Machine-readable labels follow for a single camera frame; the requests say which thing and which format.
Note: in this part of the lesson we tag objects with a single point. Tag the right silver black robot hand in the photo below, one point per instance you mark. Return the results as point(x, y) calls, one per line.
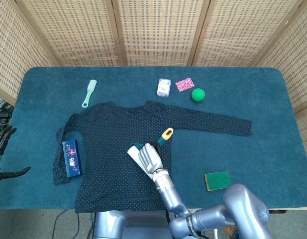
point(151, 158)

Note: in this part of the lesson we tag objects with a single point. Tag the dark blue polka dot shirt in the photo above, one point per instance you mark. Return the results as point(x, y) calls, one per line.
point(113, 139)

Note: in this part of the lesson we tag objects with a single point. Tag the silver robot torso base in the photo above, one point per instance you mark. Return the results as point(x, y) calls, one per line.
point(133, 224)

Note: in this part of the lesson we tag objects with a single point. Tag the green yellow scrub sponge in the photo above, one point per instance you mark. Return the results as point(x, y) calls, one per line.
point(218, 180)

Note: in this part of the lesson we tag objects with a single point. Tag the white purple patterned box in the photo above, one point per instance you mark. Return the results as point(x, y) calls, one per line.
point(164, 87)

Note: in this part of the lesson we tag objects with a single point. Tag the dark blue printed box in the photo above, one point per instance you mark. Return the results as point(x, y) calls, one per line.
point(72, 158)

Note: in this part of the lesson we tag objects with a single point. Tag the green ball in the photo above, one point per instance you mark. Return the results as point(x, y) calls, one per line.
point(198, 94)

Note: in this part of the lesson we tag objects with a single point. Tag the pink patterned square card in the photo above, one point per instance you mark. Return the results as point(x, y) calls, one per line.
point(184, 84)

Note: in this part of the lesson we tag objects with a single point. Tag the light green cleaning brush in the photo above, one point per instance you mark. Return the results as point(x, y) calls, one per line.
point(89, 92)

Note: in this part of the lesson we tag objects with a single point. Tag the teal carpet table cover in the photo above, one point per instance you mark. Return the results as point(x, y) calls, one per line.
point(242, 154)

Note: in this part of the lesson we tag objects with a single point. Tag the woven wooden folding screen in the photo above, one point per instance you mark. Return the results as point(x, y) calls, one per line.
point(158, 32)

